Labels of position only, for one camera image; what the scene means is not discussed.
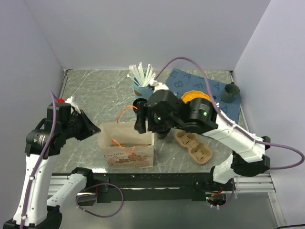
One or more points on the aluminium frame rail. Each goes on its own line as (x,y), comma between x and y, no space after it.
(259,184)

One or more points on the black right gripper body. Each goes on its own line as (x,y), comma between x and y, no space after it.
(154,120)

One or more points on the blue alphabet placemat cloth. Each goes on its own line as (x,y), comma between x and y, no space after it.
(180,82)

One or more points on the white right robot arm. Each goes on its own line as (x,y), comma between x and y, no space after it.
(195,113)

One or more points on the dark green mug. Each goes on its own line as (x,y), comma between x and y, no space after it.
(230,92)

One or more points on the brown paper takeout bag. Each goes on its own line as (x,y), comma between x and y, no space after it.
(123,147)

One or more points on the orange dotted plate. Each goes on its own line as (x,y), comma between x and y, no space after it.
(190,95)

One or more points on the black takeout coffee cup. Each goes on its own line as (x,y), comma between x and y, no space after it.
(162,134)

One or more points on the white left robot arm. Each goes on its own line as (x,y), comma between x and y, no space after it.
(36,209)

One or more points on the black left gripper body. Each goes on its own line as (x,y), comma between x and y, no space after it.
(78,126)

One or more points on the blue straw holder cup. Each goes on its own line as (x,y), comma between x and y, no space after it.
(141,92)

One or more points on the wrapped white straws bundle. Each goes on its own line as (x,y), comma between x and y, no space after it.
(141,76)

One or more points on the brown cardboard cup carrier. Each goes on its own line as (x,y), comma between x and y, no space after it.
(199,151)

